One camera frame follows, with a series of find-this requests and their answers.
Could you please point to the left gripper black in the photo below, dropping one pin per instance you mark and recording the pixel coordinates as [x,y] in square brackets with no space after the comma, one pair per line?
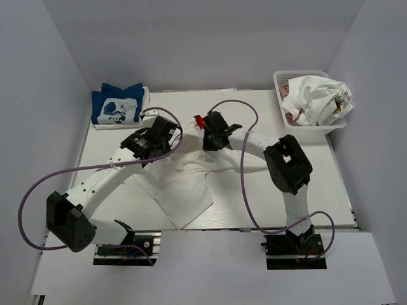
[168,128]

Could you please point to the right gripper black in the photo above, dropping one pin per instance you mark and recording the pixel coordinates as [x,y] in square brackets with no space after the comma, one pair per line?
[209,124]

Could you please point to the white t shirt red print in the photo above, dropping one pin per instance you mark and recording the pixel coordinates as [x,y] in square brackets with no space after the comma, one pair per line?
[177,183]

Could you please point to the pink t shirt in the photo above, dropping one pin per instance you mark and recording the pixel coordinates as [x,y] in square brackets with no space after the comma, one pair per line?
[290,112]

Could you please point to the white t shirt black lettering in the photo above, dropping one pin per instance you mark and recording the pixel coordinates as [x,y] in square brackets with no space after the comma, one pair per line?
[319,100]

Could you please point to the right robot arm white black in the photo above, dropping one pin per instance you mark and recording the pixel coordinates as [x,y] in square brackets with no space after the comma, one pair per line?
[287,164]

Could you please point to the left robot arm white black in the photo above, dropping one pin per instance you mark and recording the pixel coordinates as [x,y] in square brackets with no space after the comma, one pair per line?
[69,215]

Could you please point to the folded blue t shirt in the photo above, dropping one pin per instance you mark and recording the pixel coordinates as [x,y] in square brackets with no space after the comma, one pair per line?
[115,106]

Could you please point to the white plastic basket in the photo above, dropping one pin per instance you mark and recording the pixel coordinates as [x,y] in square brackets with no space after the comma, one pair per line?
[281,78]

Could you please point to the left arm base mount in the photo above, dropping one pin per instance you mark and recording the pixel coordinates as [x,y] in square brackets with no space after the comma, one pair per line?
[144,252]

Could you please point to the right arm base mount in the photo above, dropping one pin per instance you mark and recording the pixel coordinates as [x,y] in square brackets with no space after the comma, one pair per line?
[282,254]

